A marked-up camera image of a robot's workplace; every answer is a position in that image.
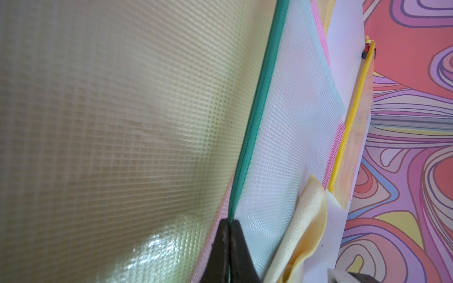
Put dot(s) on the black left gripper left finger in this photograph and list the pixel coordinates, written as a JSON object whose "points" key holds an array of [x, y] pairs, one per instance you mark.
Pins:
{"points": [[218, 265]]}

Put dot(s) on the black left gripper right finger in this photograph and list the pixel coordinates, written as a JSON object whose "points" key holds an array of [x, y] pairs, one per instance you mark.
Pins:
{"points": [[242, 269]]}

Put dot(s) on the yellow microfiber cloth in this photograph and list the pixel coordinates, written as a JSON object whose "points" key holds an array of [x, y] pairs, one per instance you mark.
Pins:
{"points": [[302, 237]]}

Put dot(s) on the yellow mesh document bag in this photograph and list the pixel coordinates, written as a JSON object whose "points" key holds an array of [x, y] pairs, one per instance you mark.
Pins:
{"points": [[350, 151]]}

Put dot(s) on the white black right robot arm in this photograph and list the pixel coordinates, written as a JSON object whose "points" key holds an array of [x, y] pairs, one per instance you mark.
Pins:
{"points": [[339, 276]]}

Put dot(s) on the pale yellow document bag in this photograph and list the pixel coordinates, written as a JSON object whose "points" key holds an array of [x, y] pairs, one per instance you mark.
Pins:
{"points": [[325, 8]]}

